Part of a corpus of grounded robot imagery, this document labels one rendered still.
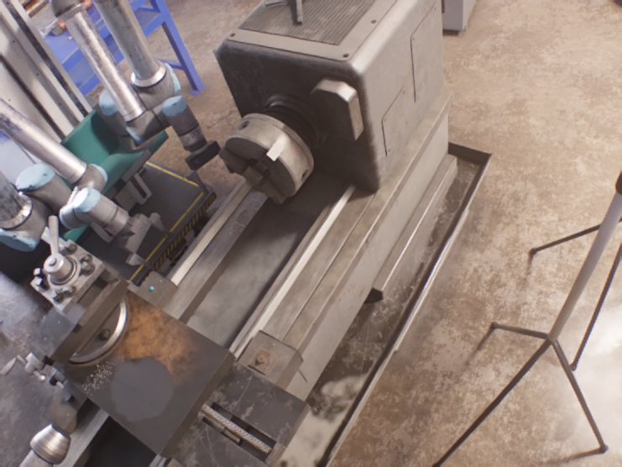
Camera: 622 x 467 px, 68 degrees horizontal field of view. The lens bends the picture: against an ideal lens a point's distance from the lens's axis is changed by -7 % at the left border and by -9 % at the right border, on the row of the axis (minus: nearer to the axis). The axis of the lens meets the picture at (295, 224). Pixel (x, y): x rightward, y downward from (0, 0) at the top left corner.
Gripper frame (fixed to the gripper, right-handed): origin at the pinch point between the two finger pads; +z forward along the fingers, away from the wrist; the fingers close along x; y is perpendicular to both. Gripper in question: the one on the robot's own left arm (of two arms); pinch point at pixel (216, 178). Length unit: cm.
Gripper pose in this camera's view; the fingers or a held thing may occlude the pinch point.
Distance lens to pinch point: 192.7
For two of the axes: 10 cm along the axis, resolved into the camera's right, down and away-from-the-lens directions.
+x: 7.0, -6.1, 3.8
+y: 5.8, 1.7, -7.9
